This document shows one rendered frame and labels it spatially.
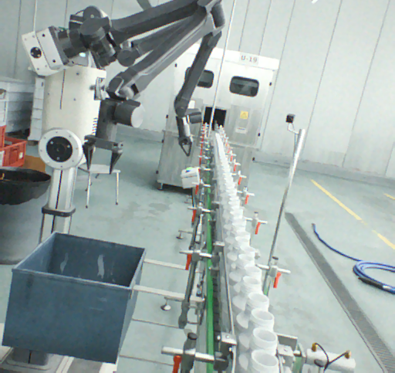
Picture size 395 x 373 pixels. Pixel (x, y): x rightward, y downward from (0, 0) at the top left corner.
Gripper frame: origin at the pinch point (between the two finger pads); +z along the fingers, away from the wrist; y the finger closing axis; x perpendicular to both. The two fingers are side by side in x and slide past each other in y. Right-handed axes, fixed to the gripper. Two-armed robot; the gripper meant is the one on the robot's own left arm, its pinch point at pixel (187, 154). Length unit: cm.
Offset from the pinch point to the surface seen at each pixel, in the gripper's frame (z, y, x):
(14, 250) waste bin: 61, 91, 143
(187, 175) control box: 8.4, -10.4, 1.5
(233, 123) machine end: 23, 409, -41
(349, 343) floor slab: 158, 74, -82
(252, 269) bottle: 8, -129, -18
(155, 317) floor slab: 111, 55, 44
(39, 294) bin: 16, -106, 38
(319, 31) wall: -116, 963, -307
